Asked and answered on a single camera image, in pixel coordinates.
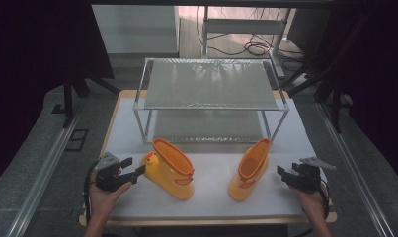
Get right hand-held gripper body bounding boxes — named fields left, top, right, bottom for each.
left=291, top=156, right=337, bottom=194

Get dark curtain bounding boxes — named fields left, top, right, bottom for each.
left=329, top=0, right=398, bottom=190
left=0, top=0, right=116, bottom=193

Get black metal stand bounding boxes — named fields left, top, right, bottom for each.
left=280, top=9, right=354, bottom=134
left=61, top=74, right=120, bottom=128

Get white table sheet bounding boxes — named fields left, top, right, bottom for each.
left=105, top=98, right=320, bottom=220

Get yellow rain boot orange trim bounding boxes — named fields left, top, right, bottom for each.
left=140, top=137, right=196, bottom=201
left=228, top=137, right=272, bottom=202

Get white metal desk frame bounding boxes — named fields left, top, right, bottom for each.
left=201, top=5, right=292, bottom=79

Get person's right hand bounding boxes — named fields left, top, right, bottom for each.
left=289, top=182, right=330, bottom=226

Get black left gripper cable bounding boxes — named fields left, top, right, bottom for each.
left=83, top=159, right=102, bottom=225

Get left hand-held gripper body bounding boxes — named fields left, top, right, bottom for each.
left=94, top=151, right=135, bottom=193

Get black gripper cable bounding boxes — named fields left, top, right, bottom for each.
left=318, top=177, right=332, bottom=221
left=83, top=159, right=102, bottom=225

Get grey cabinet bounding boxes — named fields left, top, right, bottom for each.
left=91, top=4, right=181, bottom=59

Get two-tier metal shelf rack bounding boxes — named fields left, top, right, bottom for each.
left=132, top=57, right=290, bottom=144

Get aluminium floor rail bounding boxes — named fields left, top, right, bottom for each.
left=6, top=98, right=86, bottom=237
left=316, top=102, right=396, bottom=237

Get black floor cables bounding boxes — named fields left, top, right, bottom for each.
left=196, top=6, right=307, bottom=63

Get person's left hand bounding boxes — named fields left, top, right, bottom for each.
left=88, top=169, right=133, bottom=228

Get black floor bracket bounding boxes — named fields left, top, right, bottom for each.
left=65, top=128, right=90, bottom=153

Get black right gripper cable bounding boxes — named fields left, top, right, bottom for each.
left=318, top=177, right=332, bottom=221

